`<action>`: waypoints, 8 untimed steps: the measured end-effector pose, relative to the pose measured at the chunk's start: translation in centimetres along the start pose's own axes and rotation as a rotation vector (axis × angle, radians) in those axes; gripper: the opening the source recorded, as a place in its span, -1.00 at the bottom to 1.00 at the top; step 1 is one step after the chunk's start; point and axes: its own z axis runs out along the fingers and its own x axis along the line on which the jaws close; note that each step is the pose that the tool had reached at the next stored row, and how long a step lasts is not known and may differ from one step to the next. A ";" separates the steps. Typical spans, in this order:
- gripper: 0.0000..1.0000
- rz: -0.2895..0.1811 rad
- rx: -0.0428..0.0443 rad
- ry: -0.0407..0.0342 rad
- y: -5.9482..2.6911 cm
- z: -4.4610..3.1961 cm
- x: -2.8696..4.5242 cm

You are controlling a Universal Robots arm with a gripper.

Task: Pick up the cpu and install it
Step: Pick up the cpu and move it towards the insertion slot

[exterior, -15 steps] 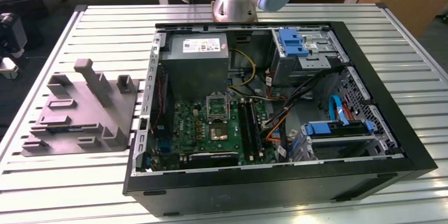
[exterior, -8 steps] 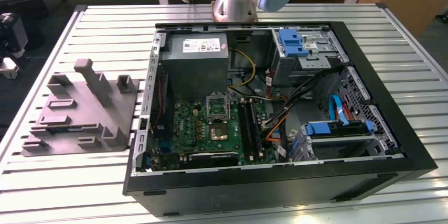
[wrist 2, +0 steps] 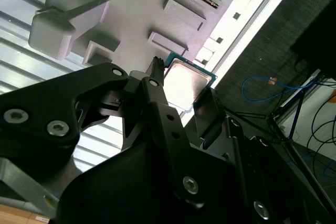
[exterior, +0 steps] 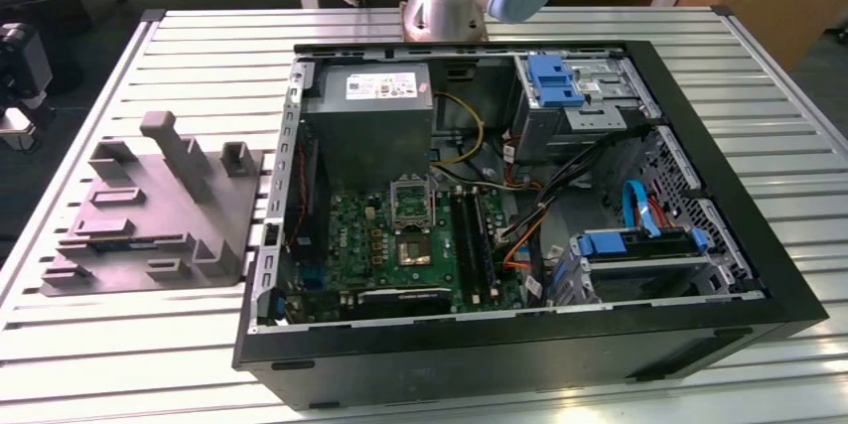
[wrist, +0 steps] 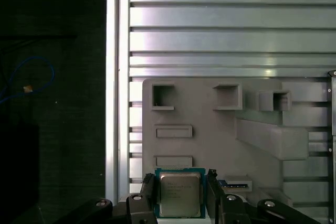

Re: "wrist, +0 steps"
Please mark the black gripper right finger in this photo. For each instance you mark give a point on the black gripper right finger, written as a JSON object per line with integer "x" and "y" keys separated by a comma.
{"x": 212, "y": 190}

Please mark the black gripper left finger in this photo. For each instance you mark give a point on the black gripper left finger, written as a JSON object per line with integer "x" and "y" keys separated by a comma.
{"x": 148, "y": 190}

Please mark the CPU with silver top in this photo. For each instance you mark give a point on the CPU with silver top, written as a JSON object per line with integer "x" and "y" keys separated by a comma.
{"x": 179, "y": 192}

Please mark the grey parts rack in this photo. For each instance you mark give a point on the grey parts rack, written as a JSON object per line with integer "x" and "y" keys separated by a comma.
{"x": 210, "y": 134}

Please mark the black PC case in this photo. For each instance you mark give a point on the black PC case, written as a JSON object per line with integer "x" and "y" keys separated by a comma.
{"x": 333, "y": 129}

